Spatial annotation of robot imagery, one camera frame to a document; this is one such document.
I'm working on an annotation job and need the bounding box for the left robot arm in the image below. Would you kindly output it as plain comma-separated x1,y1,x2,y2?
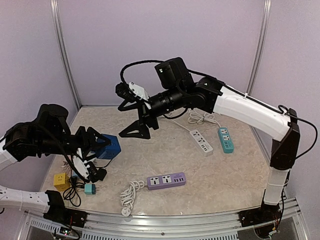
0,104,111,224

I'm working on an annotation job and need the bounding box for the teal charger with cable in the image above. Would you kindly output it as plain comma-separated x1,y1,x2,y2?
62,174,101,208

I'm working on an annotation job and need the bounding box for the black charger with cable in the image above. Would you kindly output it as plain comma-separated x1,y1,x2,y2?
91,159,113,183

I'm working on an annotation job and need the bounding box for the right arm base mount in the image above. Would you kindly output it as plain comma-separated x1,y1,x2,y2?
238,207,282,228

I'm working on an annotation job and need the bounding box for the left aluminium frame post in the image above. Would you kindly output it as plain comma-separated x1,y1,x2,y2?
50,0,82,111

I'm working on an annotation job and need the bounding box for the purple power strip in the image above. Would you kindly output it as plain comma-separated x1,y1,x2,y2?
119,171,187,217

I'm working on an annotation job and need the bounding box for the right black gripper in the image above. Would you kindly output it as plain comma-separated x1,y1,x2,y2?
117,83,186,139

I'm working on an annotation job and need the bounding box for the teal power strip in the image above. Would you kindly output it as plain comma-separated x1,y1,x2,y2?
187,107,235,154

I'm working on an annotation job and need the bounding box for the pink charger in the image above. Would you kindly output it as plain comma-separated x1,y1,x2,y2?
61,161,71,169

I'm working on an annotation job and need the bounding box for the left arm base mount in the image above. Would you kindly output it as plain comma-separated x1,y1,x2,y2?
43,208,88,228

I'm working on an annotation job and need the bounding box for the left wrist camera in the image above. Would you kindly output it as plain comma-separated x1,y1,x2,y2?
72,155,97,183

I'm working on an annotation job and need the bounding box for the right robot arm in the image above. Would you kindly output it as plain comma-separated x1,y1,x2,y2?
115,57,301,222

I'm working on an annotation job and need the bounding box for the blue cube socket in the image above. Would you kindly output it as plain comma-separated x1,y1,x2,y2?
95,134,122,160

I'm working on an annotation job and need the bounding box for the front aluminium rail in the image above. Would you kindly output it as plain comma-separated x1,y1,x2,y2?
16,198,311,240

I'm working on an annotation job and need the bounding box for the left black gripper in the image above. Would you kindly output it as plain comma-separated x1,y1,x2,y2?
38,125,110,161

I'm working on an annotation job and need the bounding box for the aluminium frame post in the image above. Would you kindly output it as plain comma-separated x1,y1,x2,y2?
50,0,82,111
241,0,272,109

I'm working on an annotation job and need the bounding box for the white power strip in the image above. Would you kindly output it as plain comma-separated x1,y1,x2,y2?
163,112,214,157

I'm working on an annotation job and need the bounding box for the yellow cube socket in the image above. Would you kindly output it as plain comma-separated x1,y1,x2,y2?
53,172,71,192

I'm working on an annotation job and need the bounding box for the right aluminium frame post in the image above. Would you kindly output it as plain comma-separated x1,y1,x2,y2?
241,0,272,109

